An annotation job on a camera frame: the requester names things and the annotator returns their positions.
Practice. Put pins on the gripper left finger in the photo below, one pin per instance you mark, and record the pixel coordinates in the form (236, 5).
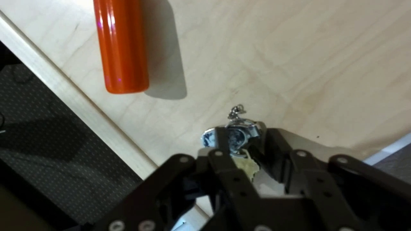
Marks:
(179, 179)

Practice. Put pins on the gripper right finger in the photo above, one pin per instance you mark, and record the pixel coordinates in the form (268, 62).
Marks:
(346, 183)

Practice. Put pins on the bunch of silver keys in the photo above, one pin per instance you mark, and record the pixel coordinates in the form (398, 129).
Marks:
(239, 136)

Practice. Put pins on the light wooden drawer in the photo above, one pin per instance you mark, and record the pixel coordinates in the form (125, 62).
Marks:
(289, 64)

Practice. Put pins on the orange cylindrical bottle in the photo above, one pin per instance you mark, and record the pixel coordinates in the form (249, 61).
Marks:
(123, 48)

